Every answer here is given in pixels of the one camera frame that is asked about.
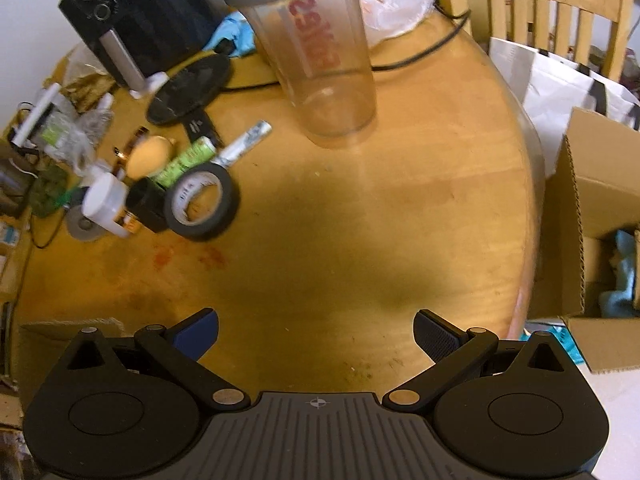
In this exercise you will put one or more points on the clear shaker bottle grey lid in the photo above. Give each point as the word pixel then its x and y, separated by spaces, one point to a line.
pixel 319 52

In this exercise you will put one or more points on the black air fryer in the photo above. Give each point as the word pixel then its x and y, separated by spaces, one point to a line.
pixel 136 39

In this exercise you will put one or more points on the amber kapton tape roll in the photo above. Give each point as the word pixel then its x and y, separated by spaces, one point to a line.
pixel 123 154

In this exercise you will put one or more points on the green net bag of balls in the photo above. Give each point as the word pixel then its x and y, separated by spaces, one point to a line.
pixel 48 191

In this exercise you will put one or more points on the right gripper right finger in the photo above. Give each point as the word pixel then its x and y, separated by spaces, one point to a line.
pixel 457 354

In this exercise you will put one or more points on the cardboard box right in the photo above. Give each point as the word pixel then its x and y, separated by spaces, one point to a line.
pixel 591 200

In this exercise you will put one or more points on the black electrical tape roll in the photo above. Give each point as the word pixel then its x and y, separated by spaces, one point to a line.
pixel 202 203

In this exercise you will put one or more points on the black kettle base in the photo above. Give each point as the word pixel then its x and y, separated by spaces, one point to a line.
pixel 192 88

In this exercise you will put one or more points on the white round jar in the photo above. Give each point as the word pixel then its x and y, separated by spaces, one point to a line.
pixel 104 204

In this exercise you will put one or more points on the blue wet wipes pack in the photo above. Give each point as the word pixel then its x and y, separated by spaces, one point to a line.
pixel 233 37

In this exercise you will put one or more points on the peach earbud case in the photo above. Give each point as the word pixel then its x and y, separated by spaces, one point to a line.
pixel 149 157

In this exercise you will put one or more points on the green hand cream tube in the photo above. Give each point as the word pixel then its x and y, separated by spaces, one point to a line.
pixel 200 151

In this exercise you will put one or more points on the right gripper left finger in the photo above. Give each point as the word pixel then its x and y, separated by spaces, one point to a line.
pixel 176 351

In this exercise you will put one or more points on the clear bag of seeds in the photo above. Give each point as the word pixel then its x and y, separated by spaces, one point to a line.
pixel 95 123

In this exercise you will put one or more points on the black rectangular device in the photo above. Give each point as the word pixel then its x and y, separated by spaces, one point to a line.
pixel 198 124

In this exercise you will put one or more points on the silver white tube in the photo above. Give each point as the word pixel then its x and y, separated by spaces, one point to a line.
pixel 232 153

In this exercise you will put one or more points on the white paper bag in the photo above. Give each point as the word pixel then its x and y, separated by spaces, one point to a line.
pixel 549 87

